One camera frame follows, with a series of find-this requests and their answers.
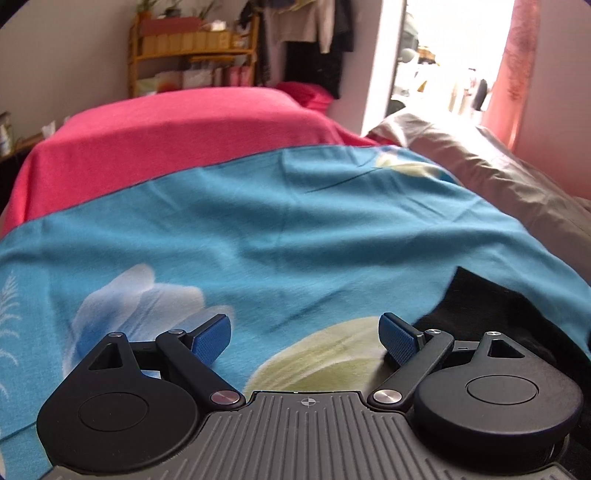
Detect grey beige pillow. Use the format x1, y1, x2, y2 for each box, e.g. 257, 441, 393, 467
367, 107, 591, 280

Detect blue floral bed sheet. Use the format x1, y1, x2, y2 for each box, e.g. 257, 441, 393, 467
1, 146, 590, 479

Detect pink blanket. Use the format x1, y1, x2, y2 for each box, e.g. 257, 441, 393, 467
1, 87, 376, 234

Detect black ribbed pants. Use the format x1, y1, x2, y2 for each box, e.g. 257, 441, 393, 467
415, 267, 590, 370

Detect wooden bamboo shelf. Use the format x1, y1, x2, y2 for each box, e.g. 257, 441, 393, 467
127, 13, 262, 98

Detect pink curtain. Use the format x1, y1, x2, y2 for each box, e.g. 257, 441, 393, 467
481, 0, 541, 149

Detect hanging dark clothes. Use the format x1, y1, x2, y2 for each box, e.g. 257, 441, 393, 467
239, 1, 355, 99

